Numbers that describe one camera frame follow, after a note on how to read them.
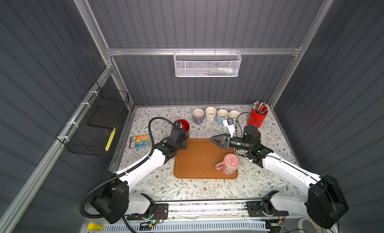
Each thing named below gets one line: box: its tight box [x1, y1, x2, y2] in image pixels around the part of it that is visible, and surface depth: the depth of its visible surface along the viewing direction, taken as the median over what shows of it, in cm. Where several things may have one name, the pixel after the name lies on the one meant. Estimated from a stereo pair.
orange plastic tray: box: [174, 138, 238, 179], surface depth 91 cm
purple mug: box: [192, 108, 205, 125], surface depth 108 cm
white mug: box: [205, 106, 217, 123], surface depth 107 cm
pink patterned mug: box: [214, 153, 240, 176], surface depth 81 cm
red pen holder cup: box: [247, 101, 269, 128], surface depth 103 cm
